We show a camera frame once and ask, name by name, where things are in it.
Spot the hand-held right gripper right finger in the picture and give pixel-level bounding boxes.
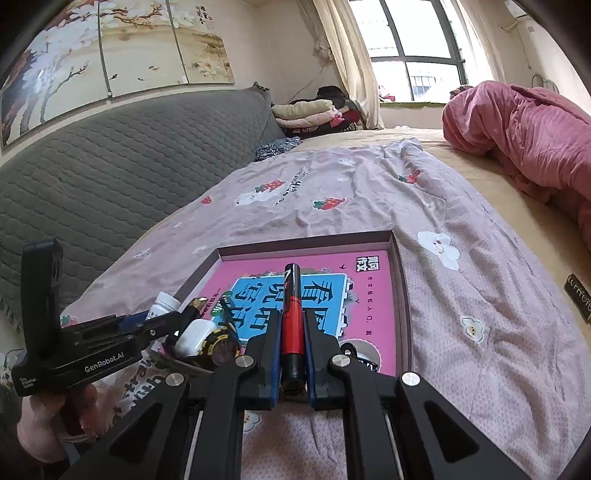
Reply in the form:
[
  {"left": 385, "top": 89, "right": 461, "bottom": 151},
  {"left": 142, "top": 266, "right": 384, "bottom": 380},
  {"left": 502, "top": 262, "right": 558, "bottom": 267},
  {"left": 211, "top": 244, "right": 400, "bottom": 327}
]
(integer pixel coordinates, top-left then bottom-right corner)
[{"left": 302, "top": 310, "right": 532, "bottom": 480}]

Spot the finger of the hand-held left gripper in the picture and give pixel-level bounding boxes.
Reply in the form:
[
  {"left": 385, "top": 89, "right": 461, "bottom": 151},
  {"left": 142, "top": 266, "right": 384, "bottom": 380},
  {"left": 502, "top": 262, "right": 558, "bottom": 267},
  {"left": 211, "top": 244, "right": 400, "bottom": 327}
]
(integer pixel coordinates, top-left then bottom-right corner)
[
  {"left": 133, "top": 309, "right": 185, "bottom": 345},
  {"left": 115, "top": 310, "right": 151, "bottom": 327}
]

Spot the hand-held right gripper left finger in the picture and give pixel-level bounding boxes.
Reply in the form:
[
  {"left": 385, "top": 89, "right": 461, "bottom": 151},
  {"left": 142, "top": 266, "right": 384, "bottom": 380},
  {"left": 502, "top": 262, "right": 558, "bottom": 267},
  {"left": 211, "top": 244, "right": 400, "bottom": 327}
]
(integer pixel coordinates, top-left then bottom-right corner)
[{"left": 60, "top": 310, "right": 283, "bottom": 480}]

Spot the white pill bottle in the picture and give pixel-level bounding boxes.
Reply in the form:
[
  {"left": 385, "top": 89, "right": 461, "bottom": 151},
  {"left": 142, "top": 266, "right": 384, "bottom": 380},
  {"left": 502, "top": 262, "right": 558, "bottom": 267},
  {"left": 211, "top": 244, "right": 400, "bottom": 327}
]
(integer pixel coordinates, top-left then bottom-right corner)
[{"left": 148, "top": 292, "right": 182, "bottom": 321}]

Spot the white earbuds case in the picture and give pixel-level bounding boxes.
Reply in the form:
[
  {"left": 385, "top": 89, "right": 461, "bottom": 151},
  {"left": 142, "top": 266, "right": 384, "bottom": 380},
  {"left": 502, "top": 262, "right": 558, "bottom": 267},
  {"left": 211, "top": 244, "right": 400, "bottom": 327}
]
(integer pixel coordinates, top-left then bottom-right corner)
[{"left": 174, "top": 318, "right": 218, "bottom": 358}]

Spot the gold capped glass bottle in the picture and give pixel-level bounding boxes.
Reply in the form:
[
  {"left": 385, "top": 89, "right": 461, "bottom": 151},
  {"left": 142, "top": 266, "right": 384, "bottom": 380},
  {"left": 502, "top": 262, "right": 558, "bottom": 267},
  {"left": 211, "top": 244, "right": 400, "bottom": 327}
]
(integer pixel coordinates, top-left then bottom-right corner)
[{"left": 185, "top": 296, "right": 207, "bottom": 324}]

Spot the red and black marker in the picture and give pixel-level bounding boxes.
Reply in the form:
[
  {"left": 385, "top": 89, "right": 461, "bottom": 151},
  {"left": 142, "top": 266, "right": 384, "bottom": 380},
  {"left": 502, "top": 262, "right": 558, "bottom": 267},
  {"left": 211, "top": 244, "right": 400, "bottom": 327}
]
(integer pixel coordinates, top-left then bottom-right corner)
[{"left": 280, "top": 263, "right": 305, "bottom": 395}]

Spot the black and yellow digital watch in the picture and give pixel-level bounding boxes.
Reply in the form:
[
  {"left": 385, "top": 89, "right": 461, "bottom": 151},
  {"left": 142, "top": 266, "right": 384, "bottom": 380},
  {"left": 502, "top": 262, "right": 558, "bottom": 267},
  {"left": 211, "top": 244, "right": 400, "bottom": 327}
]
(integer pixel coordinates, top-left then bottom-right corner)
[{"left": 194, "top": 295, "right": 243, "bottom": 370}]

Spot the white plastic lid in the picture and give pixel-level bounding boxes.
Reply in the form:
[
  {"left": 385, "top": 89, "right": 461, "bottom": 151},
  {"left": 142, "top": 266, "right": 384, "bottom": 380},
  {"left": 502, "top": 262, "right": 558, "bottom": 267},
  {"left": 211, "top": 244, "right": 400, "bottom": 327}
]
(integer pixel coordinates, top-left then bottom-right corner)
[{"left": 338, "top": 338, "right": 384, "bottom": 374}]

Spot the shallow grey cardboard box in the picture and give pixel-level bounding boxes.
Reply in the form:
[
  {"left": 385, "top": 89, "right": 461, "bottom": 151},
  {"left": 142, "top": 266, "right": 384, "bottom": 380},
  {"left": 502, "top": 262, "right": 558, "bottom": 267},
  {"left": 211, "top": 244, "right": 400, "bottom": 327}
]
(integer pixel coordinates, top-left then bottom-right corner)
[{"left": 157, "top": 230, "right": 414, "bottom": 377}]

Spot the person's left hand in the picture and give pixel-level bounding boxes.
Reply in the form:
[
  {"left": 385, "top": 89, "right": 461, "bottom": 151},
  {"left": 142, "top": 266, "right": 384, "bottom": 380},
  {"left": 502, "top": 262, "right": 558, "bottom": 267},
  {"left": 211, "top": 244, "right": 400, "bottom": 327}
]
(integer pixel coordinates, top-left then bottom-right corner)
[{"left": 65, "top": 383, "right": 100, "bottom": 437}]

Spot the pink book with blue title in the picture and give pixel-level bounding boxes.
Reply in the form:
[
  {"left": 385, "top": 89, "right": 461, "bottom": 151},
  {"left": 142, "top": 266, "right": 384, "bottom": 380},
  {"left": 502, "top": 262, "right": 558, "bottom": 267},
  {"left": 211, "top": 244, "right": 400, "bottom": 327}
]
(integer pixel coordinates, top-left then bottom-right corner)
[{"left": 203, "top": 250, "right": 399, "bottom": 377}]

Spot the pink strawberry printed blanket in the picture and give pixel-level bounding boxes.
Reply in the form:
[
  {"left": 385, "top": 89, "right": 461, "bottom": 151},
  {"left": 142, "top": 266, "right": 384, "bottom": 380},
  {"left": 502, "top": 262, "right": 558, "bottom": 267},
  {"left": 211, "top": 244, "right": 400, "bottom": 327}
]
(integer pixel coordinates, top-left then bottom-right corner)
[{"left": 60, "top": 137, "right": 591, "bottom": 480}]

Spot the grey quilted headboard cover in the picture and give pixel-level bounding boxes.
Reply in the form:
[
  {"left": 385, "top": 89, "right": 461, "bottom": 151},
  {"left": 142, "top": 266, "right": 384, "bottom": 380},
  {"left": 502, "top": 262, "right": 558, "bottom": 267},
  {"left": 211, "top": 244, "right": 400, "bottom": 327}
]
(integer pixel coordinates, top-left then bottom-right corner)
[{"left": 0, "top": 85, "right": 287, "bottom": 324}]

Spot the dark patterned cloth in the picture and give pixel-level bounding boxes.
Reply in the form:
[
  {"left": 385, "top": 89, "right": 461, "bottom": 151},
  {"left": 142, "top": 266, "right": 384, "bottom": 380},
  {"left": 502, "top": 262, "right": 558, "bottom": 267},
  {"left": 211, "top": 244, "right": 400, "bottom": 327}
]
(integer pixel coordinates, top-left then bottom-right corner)
[{"left": 255, "top": 137, "right": 301, "bottom": 161}]

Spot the red patterned garment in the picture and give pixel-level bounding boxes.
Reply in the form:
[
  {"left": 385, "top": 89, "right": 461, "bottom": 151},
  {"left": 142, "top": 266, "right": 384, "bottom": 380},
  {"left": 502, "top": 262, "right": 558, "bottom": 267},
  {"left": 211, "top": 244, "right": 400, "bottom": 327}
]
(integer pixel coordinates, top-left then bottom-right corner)
[{"left": 323, "top": 108, "right": 365, "bottom": 134}]

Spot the beige bed sheet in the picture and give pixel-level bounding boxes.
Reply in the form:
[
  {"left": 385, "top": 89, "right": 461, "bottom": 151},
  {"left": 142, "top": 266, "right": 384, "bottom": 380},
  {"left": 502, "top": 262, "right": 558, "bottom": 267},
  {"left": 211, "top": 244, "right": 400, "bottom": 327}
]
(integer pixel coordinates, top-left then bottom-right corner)
[{"left": 295, "top": 128, "right": 591, "bottom": 301}]

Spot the cream folded cloth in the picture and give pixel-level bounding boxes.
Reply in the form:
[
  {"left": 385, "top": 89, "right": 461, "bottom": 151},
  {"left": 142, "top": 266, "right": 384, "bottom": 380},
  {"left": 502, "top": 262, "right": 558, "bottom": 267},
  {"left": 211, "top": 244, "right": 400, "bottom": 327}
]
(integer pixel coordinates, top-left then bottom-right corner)
[{"left": 271, "top": 99, "right": 338, "bottom": 121}]

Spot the black garment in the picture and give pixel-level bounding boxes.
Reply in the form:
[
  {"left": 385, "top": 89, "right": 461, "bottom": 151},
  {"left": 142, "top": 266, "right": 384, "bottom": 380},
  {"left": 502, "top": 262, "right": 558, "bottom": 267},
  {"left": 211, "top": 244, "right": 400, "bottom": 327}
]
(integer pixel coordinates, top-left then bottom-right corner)
[{"left": 316, "top": 85, "right": 347, "bottom": 107}]

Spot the cream curtain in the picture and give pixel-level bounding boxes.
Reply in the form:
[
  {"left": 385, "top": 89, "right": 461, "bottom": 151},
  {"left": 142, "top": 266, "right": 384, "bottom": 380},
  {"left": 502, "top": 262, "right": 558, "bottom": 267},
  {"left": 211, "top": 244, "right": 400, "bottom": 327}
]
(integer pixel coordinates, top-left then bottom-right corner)
[
  {"left": 457, "top": 0, "right": 506, "bottom": 84},
  {"left": 314, "top": 0, "right": 385, "bottom": 131}
]

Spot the pink quilt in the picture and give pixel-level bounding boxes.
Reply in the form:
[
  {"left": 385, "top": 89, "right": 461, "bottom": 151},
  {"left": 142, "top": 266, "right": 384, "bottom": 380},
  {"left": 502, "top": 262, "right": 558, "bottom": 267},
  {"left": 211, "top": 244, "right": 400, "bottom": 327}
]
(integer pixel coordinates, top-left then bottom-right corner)
[{"left": 442, "top": 80, "right": 591, "bottom": 232}]

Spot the window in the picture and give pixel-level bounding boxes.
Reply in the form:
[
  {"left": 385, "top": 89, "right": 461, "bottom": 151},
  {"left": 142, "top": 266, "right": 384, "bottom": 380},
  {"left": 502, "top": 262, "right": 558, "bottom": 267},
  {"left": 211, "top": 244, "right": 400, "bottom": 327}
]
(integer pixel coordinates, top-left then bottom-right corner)
[{"left": 351, "top": 0, "right": 506, "bottom": 104}]

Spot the floral wall painting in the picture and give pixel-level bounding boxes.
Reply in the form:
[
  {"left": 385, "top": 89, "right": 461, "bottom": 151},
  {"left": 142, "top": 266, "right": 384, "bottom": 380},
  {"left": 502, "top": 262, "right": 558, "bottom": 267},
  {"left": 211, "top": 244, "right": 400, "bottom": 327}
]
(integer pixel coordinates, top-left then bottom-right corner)
[{"left": 0, "top": 0, "right": 236, "bottom": 148}]

